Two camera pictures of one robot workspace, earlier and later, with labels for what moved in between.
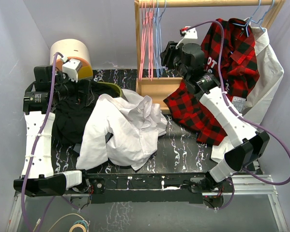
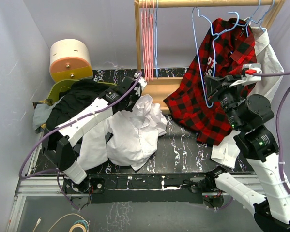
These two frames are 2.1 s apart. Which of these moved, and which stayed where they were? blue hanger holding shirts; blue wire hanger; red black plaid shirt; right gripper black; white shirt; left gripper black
Moved: blue wire hanger; left gripper black; right gripper black
Stayed: white shirt; red black plaid shirt; blue hanger holding shirts
